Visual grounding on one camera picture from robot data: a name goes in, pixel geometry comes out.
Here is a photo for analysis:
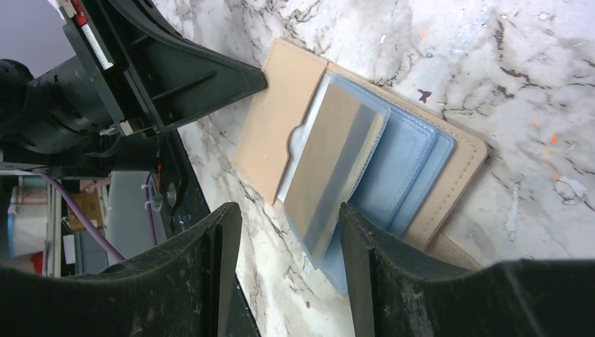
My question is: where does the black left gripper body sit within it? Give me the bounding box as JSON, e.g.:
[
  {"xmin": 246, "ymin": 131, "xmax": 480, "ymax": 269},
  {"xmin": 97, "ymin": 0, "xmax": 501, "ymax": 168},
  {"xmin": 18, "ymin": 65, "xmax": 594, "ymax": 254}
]
[{"xmin": 58, "ymin": 1, "xmax": 161, "ymax": 137}]

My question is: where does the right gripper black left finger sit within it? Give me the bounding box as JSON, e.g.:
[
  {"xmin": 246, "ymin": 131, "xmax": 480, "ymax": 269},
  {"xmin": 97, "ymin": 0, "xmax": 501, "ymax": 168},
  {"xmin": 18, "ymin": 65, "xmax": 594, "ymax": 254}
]
[{"xmin": 1, "ymin": 202, "xmax": 242, "ymax": 336}]

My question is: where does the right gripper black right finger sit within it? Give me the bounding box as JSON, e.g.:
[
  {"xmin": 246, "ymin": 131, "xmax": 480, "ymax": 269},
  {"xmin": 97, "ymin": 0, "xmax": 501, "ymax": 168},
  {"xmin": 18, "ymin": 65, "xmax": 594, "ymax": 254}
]
[{"xmin": 339, "ymin": 204, "xmax": 594, "ymax": 336}]

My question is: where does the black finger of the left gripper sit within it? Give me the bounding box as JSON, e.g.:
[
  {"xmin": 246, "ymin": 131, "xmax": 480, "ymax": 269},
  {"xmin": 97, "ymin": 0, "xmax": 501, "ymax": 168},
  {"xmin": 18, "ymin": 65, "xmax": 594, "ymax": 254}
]
[{"xmin": 77, "ymin": 14, "xmax": 267, "ymax": 133}]

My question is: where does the beige card holder wallet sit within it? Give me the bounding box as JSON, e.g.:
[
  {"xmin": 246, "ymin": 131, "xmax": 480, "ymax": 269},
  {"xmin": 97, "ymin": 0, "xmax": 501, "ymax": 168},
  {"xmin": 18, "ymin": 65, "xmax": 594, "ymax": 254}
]
[{"xmin": 234, "ymin": 39, "xmax": 488, "ymax": 296}]

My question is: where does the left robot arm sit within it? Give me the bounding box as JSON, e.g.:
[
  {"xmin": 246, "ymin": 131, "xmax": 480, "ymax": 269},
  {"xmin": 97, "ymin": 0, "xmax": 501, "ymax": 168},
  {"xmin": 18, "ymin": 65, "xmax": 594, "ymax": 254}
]
[{"xmin": 1, "ymin": 1, "xmax": 267, "ymax": 179}]

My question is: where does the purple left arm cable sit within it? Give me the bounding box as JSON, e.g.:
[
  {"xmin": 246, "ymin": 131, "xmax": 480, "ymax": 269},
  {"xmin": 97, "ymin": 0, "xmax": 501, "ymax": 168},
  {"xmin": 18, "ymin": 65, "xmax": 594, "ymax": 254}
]
[{"xmin": 39, "ymin": 172, "xmax": 161, "ymax": 264}]

